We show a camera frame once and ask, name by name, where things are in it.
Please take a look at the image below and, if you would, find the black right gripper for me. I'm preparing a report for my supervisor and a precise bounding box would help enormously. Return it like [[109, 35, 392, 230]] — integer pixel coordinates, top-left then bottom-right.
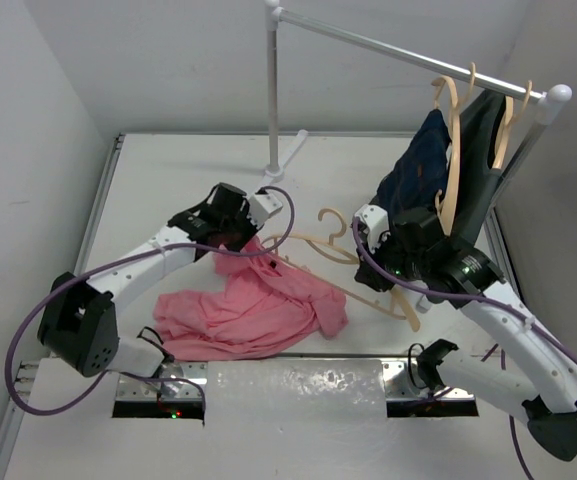
[[356, 228, 427, 290]]

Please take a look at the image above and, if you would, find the pink t shirt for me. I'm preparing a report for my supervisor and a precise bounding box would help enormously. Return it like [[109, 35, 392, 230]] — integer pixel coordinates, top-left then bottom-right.
[[153, 238, 348, 361]]

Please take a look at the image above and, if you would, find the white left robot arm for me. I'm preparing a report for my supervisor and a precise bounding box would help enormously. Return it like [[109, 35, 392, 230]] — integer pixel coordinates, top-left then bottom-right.
[[37, 183, 282, 378]]

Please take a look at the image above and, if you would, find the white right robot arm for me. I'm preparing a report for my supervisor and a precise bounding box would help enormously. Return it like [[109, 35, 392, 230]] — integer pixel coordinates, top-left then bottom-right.
[[352, 204, 577, 461]]

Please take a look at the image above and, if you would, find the beige hanger with blue garment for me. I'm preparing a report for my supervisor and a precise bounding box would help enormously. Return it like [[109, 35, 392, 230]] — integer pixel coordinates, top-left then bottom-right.
[[431, 62, 477, 236]]

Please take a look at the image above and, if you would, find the beige hanger with green garment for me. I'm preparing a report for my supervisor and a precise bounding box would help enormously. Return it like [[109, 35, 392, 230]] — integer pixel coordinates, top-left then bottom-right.
[[492, 80, 533, 170]]

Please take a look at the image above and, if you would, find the navy blue garment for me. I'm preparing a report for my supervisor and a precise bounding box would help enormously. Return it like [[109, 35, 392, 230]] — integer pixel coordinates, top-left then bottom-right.
[[371, 109, 451, 217]]

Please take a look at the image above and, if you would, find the dark green garment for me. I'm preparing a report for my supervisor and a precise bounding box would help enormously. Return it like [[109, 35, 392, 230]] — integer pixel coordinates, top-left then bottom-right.
[[451, 90, 506, 249]]

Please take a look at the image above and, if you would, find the white metal clothes rack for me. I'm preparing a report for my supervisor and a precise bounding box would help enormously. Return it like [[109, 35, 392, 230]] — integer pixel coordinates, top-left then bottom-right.
[[247, 0, 573, 314]]

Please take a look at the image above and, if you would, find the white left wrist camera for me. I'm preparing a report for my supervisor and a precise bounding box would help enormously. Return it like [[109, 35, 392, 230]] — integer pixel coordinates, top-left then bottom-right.
[[248, 193, 283, 225]]

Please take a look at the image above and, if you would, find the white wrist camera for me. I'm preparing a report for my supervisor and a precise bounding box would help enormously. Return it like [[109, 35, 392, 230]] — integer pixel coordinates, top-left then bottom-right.
[[248, 193, 283, 225], [354, 204, 390, 253]]

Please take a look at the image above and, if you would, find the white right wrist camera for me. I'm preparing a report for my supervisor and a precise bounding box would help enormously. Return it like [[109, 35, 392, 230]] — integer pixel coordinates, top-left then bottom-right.
[[354, 204, 390, 253]]

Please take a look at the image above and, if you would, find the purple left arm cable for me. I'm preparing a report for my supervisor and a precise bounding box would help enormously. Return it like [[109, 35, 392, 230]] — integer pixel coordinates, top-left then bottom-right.
[[3, 185, 297, 416]]

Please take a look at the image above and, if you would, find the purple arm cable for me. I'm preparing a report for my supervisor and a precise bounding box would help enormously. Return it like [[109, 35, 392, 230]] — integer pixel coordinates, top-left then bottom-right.
[[3, 185, 297, 416], [351, 217, 577, 480]]

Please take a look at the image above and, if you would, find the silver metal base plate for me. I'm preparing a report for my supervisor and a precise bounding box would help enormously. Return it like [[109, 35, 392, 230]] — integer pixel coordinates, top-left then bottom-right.
[[112, 354, 478, 420]]

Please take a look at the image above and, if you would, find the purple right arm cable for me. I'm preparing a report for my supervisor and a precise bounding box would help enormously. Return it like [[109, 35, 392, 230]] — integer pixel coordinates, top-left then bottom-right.
[[351, 217, 577, 480]]

